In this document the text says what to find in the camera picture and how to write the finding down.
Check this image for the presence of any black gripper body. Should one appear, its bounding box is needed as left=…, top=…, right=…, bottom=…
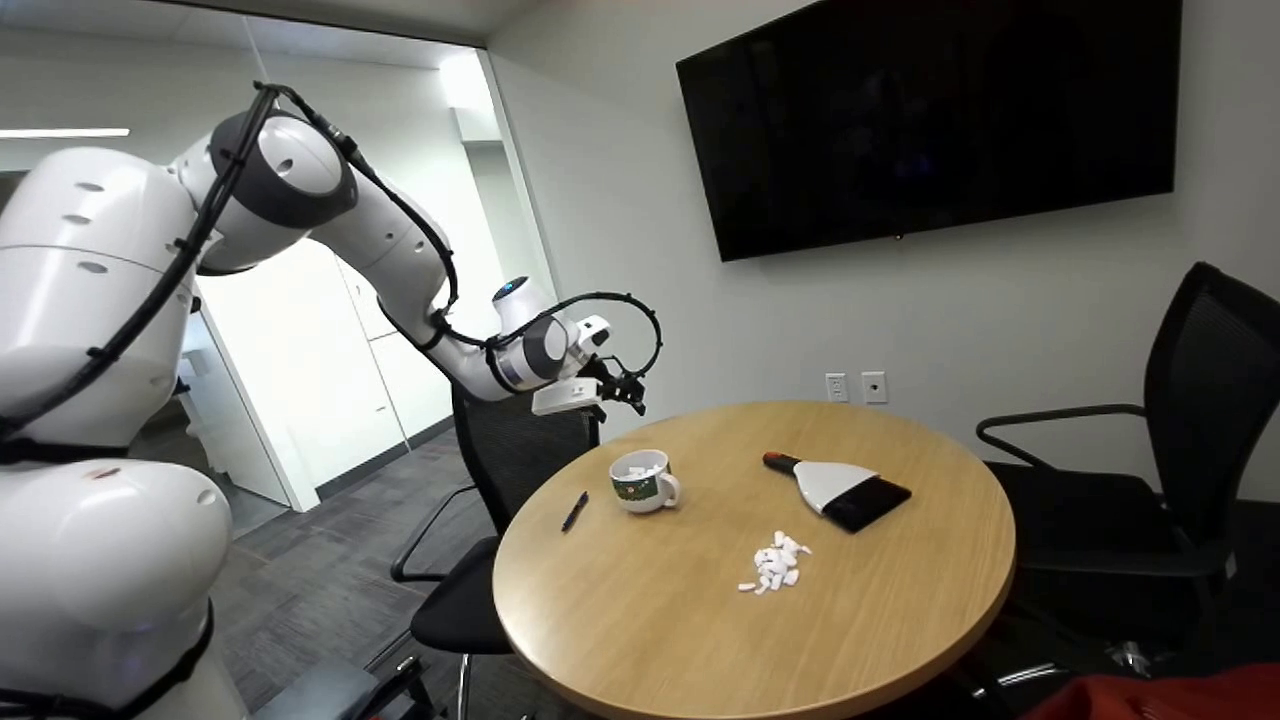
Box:
left=582, top=357, right=649, bottom=415

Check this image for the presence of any white green mug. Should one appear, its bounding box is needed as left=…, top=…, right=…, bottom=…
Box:
left=606, top=448, right=681, bottom=515

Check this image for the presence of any blue pen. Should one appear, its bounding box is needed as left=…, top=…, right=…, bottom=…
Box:
left=559, top=492, right=590, bottom=533

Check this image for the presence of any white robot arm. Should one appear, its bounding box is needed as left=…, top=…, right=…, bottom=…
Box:
left=0, top=82, right=644, bottom=720

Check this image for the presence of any chair with red jacket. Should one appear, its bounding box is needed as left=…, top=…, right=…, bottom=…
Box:
left=409, top=389, right=605, bottom=654

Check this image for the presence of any round wooden table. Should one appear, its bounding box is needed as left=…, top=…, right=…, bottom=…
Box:
left=490, top=399, right=1014, bottom=720

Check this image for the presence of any white paper scraps pile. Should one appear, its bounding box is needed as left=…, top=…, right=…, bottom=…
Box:
left=741, top=533, right=806, bottom=594

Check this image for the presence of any white black scraper brush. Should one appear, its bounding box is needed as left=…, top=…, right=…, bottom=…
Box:
left=765, top=451, right=913, bottom=533

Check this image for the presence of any black mesh office chair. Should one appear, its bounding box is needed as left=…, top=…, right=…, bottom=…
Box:
left=977, top=263, right=1280, bottom=645

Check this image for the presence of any red jacket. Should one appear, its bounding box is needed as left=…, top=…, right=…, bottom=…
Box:
left=1023, top=664, right=1280, bottom=720

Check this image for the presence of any white wall data plate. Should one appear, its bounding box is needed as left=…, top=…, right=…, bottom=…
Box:
left=823, top=372, right=849, bottom=404

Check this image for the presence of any white wall outlet plate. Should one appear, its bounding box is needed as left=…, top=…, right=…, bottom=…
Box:
left=861, top=372, right=886, bottom=404

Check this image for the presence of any black wall television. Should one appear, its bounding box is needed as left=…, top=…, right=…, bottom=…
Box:
left=677, top=0, right=1184, bottom=261

